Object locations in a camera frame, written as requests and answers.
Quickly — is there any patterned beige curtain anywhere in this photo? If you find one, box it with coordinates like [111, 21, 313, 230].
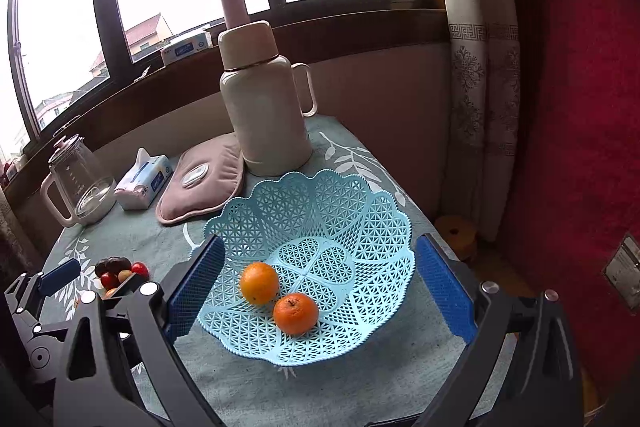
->
[420, 0, 521, 243]

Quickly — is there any tissue pack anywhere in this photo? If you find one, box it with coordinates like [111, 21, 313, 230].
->
[114, 148, 174, 211]

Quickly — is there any round wooden object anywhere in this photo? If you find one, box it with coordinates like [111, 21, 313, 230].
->
[434, 215, 480, 263]

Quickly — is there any pink hot water bag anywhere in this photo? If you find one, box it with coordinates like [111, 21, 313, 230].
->
[156, 133, 246, 225]

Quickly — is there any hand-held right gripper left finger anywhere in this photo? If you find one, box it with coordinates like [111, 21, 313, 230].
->
[52, 234, 226, 427]

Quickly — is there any white box on sill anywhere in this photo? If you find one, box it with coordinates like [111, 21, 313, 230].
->
[160, 29, 213, 66]

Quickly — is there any brown wooden windowsill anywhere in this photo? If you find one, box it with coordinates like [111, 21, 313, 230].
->
[0, 7, 448, 188]

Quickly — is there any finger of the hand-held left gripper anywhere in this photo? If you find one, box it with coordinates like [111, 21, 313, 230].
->
[4, 257, 82, 323]
[102, 274, 147, 306]

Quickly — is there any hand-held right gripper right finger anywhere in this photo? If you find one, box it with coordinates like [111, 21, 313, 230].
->
[414, 233, 585, 427]

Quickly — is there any glass kettle with white handle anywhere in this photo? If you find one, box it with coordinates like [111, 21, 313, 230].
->
[40, 134, 118, 228]

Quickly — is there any cream thermos jug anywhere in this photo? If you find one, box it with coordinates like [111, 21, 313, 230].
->
[217, 20, 319, 178]

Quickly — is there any pink bottle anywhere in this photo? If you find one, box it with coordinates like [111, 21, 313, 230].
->
[218, 0, 250, 30]

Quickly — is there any label on red cover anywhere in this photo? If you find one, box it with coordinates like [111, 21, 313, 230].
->
[602, 232, 640, 305]

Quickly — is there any dark window frame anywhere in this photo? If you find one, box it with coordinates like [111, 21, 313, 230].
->
[0, 0, 446, 148]

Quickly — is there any red quilted cover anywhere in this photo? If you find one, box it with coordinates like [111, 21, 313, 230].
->
[492, 0, 640, 427]

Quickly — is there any green leaf-print tablecloth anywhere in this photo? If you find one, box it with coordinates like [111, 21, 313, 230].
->
[40, 114, 518, 427]

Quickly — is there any light blue plastic basket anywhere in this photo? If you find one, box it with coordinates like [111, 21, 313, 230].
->
[196, 167, 417, 367]

